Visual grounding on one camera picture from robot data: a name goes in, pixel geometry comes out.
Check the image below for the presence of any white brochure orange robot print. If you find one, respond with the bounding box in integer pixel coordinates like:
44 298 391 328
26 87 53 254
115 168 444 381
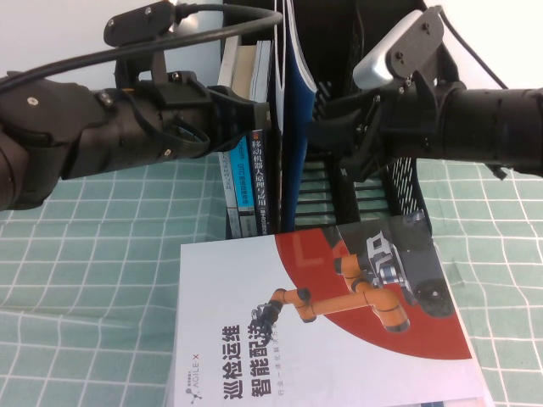
163 214 495 407

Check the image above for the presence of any black camera cable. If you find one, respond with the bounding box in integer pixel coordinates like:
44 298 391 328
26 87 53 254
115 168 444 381
0 0 284 92
439 7 510 90

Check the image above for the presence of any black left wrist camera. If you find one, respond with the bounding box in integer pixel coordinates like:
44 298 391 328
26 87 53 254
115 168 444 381
104 1 176 86

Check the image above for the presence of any black right camera cable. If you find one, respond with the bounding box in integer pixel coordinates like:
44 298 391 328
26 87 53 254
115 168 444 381
439 7 510 90

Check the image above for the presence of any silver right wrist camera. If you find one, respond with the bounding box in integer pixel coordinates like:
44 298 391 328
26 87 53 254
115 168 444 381
352 6 445 91

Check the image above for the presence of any cyan spine book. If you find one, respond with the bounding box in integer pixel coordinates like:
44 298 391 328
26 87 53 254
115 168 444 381
228 44 259 238

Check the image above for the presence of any green checked tablecloth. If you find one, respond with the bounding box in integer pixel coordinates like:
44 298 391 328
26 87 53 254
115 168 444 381
0 159 543 407

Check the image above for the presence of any grey spine book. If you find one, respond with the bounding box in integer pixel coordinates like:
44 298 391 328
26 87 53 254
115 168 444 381
216 35 244 239

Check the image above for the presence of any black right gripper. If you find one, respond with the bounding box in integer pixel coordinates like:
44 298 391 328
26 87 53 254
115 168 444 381
307 78 451 184

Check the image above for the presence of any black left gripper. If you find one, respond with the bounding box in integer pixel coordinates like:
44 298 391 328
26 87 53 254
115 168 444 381
156 72 272 161

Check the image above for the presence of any blue cover book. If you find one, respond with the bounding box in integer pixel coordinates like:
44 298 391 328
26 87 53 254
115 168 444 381
269 0 290 111

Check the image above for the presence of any black mesh book holder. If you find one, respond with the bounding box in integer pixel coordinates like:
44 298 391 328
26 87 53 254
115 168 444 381
219 0 462 242

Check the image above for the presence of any black left camera cable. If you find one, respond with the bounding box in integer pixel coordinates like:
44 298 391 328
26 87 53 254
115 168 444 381
0 0 284 92

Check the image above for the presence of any blue cover booklet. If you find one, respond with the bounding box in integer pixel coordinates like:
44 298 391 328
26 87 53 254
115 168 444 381
277 0 318 233

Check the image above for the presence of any black spine robotics book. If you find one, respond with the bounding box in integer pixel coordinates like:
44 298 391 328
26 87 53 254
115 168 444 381
248 40 282 237

